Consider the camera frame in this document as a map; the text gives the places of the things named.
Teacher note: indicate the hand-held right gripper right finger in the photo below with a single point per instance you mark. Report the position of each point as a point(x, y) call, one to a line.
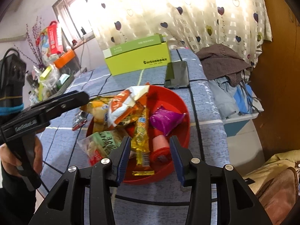
point(177, 159)

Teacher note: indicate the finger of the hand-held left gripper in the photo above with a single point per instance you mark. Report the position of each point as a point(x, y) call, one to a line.
point(70, 100)

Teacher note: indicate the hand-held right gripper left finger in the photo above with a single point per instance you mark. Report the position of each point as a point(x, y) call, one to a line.
point(123, 159)

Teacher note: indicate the red plastic bag roll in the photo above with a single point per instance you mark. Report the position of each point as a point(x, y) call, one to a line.
point(160, 150)

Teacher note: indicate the clear cookie bag green label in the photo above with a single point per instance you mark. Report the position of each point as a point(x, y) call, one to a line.
point(103, 143)

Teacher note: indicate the yellow snack packet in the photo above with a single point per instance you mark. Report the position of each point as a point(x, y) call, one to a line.
point(96, 109)

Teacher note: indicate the yellow snack bar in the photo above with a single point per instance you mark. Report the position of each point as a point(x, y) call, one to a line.
point(140, 136)

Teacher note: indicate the purple snack packet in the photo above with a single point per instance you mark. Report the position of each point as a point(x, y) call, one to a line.
point(164, 119)

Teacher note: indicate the white and orange snack packet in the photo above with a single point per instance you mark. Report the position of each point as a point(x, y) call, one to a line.
point(121, 107)

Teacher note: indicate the red plastic bowl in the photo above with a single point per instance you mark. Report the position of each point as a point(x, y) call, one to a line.
point(178, 100)

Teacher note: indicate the person's left forearm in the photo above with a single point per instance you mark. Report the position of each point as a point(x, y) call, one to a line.
point(14, 204)

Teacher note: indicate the person's left hand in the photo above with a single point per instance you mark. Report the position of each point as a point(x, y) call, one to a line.
point(9, 159)

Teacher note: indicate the green zigzag patterned box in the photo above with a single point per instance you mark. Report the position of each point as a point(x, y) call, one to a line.
point(61, 89)

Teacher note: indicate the small red silver wrapper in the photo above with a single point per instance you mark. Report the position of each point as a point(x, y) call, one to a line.
point(79, 121)

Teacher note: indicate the teal tissue pack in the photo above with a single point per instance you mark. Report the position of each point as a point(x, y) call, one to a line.
point(63, 78)

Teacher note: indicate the clear plastic bag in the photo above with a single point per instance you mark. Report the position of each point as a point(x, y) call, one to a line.
point(50, 79)

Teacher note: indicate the orange plastic basin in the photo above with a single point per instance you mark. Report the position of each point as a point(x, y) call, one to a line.
point(64, 57)

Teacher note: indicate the dried flower branches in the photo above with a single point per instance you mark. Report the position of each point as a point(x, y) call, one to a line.
point(35, 44)

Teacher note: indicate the red and white printed box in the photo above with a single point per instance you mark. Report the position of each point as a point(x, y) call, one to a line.
point(52, 39)

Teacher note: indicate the black phone charger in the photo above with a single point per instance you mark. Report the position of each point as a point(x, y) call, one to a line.
point(83, 30)

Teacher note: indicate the white storage box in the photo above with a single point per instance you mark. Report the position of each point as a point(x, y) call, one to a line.
point(241, 127)

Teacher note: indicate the grey and blue clothing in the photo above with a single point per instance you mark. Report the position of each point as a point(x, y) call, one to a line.
point(225, 98)

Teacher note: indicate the lime green cardboard box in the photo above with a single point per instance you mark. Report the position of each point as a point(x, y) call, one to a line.
point(138, 58)

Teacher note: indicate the black smartphone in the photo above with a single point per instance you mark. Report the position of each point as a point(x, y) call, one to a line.
point(177, 73)

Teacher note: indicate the window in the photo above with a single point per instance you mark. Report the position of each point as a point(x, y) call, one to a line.
point(66, 11)

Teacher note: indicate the brown fleece blanket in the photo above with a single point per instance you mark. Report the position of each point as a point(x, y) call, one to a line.
point(276, 189)

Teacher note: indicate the pale yellow bedding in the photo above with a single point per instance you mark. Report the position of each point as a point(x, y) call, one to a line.
point(284, 158)

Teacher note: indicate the brown checked cloth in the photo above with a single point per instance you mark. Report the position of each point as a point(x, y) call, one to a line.
point(222, 61)

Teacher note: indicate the heart print curtain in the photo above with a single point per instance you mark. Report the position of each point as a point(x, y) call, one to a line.
point(187, 11)

